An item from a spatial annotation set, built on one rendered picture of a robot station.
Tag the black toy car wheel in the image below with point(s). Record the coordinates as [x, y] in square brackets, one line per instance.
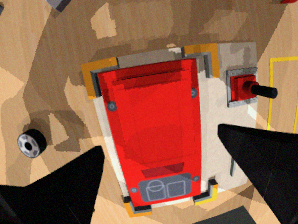
[32, 143]

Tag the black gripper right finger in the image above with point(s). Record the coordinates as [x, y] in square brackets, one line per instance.
[270, 161]

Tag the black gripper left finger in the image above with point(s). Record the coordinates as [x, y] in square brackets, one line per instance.
[66, 196]

